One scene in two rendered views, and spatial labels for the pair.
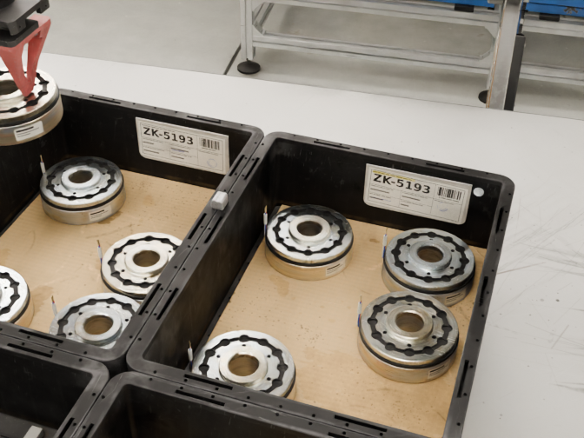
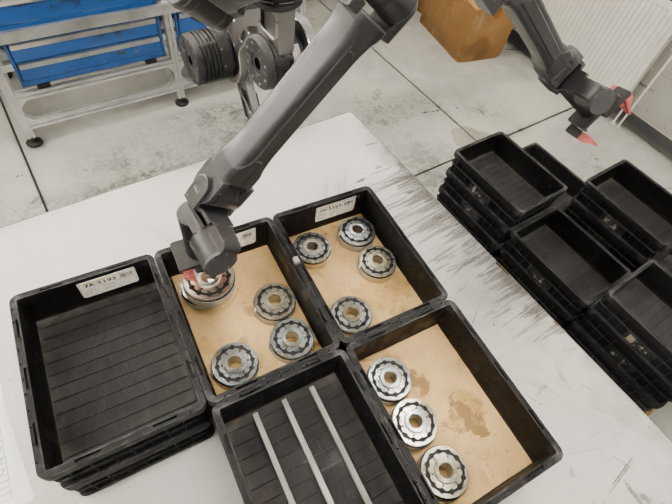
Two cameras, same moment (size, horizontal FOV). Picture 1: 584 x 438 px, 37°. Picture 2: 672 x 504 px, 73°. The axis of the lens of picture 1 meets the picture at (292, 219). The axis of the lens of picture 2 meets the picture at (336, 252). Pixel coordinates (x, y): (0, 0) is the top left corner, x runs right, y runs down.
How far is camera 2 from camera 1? 0.70 m
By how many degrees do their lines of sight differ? 39
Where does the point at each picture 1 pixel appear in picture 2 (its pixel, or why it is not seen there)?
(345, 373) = (370, 290)
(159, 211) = (240, 275)
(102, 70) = (72, 213)
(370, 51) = (108, 104)
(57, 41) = not seen: outside the picture
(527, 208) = (327, 178)
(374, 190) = (319, 216)
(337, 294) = (338, 263)
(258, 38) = (34, 123)
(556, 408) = not seen: hidden behind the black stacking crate
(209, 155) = (246, 239)
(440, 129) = not seen: hidden behind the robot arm
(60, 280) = (242, 331)
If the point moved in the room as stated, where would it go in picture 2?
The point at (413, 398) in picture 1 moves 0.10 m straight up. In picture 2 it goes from (395, 283) to (404, 262)
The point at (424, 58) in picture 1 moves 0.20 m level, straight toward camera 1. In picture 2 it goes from (141, 96) to (155, 116)
